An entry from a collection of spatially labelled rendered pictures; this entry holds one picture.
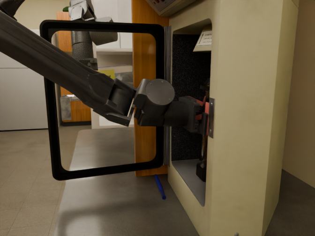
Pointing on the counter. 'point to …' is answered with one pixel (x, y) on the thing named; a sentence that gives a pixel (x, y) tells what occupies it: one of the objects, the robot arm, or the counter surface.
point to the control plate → (161, 4)
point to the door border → (56, 98)
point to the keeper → (211, 117)
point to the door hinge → (170, 83)
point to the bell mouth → (204, 40)
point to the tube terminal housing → (241, 112)
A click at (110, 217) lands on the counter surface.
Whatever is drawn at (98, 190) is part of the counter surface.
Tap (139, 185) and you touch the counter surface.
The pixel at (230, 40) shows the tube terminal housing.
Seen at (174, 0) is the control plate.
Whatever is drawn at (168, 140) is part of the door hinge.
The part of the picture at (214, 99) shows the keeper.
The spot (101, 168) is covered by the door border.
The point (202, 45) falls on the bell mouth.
